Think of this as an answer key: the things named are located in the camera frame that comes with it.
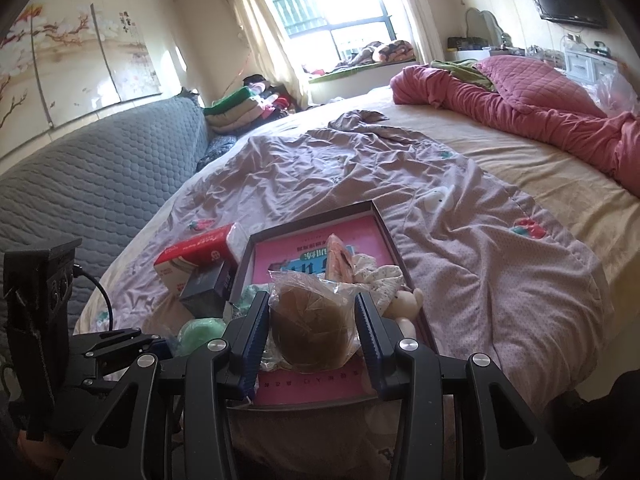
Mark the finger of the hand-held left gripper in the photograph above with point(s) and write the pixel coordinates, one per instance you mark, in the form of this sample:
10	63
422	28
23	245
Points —
157	349
115	340

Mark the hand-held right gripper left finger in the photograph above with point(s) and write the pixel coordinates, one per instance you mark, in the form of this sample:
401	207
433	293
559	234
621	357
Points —
255	350

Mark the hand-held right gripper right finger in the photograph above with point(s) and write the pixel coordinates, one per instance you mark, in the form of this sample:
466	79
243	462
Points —
372	355

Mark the small cream plush bear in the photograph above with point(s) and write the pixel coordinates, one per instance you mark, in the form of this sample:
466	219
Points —
405	305

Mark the brown bun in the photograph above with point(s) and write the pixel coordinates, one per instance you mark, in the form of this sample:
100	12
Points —
310	325

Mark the pink snack packet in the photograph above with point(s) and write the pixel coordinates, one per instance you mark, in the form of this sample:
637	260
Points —
340	260

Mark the dark cardboard box tray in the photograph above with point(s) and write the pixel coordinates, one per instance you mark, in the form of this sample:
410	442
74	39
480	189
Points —
310	225

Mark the round green sponge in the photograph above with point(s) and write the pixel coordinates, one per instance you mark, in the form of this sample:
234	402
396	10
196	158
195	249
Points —
202	335

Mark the small black box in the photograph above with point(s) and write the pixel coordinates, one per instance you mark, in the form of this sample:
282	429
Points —
210	285

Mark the pink book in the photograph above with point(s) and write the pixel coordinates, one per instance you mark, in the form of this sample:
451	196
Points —
270	255

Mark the red tissue box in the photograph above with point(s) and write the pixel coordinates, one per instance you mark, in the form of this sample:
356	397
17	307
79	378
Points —
195	250

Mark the grey quilted headboard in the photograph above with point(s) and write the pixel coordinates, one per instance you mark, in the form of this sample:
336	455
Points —
100	175

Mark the lilac printed blanket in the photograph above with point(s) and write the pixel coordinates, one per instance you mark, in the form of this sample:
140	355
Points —
350	160

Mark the dark patterned cushion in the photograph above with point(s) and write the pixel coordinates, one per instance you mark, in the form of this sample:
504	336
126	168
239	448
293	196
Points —
215	152

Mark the stack of folded clothes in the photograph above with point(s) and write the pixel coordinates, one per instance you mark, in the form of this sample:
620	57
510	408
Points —
235	110

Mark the dark cloth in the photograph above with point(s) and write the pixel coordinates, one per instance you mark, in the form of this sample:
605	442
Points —
615	405

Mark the pink quilt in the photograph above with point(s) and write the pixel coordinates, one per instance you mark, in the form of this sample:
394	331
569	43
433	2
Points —
450	90

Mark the green window seat mat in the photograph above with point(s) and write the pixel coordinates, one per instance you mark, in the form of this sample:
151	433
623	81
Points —
340	74

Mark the green cloth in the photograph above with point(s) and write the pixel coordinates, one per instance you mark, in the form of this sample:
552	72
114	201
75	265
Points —
465	71

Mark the crumpled patterned blanket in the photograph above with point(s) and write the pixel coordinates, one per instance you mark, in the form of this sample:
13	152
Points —
390	50

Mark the cream curtain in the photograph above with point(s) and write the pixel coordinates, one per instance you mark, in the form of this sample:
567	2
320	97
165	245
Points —
420	15
260	35

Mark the pink quilted pillow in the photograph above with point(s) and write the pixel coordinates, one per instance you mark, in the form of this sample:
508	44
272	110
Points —
540	80

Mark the dark storage box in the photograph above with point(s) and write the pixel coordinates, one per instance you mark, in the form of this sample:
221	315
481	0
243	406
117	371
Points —
467	43

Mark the vanity mirror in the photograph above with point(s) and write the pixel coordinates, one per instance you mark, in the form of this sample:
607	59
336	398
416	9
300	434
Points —
482	27

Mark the white dresser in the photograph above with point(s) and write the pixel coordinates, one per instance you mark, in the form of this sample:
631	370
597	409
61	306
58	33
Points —
585	65

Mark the clear plastic bag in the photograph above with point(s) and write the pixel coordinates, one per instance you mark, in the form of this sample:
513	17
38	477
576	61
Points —
622	95

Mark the blossom wall painting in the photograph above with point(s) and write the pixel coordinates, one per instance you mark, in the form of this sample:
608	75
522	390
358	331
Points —
60	70

